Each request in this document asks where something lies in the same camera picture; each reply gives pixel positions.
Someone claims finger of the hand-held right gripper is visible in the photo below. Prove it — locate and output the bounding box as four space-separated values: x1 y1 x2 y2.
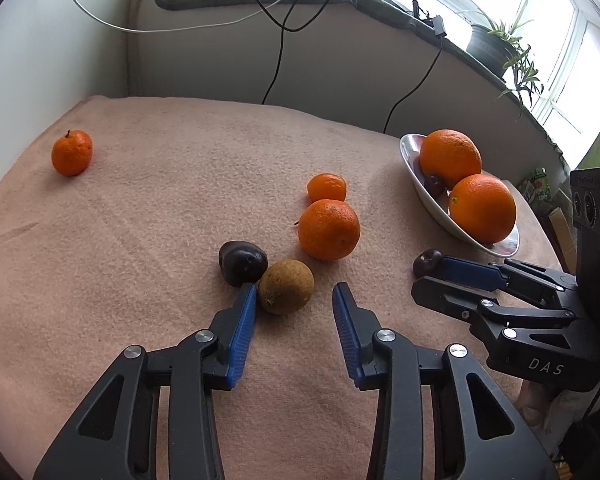
411 277 577 349
440 255 580 309

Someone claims person's right hand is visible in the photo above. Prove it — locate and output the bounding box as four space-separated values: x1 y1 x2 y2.
517 382 581 453

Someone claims medium tangerine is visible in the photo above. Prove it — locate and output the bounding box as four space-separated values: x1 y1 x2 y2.
297 199 361 262

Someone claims pink blanket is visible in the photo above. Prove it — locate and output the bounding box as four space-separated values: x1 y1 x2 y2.
0 95 567 480

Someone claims small tangerine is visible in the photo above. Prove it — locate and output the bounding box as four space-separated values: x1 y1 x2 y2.
307 173 348 204

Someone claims large speckled orange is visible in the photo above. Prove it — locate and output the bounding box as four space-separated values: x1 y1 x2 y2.
418 129 483 190

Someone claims black cable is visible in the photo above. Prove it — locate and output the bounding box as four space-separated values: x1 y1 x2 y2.
382 34 444 134
184 0 347 106

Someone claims brown longan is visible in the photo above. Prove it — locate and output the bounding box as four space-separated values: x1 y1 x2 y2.
257 258 315 316

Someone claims colourful printed bag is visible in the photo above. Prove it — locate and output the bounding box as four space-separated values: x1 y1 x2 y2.
519 166 564 207

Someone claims large smooth orange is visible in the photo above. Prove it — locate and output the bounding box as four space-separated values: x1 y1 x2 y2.
448 173 518 245

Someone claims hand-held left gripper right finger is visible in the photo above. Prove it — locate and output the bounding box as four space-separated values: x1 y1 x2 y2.
331 282 561 480

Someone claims potted spider plant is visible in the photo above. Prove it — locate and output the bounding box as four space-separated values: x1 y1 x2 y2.
464 6 546 122

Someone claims cardboard box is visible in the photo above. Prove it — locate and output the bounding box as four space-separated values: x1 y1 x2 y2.
546 192 579 272

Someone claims black ring light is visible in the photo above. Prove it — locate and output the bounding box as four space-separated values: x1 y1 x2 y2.
380 0 449 39

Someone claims dark cherry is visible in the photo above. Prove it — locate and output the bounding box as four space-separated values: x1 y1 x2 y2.
218 240 270 289
423 173 449 197
412 248 445 280

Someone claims floral white plate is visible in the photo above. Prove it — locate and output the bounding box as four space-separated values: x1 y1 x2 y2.
399 133 521 260

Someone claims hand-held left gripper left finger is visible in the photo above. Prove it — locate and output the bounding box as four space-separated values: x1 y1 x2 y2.
32 282 258 480

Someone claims tangerine with stem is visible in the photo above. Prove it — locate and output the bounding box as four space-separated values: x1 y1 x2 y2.
51 129 94 177

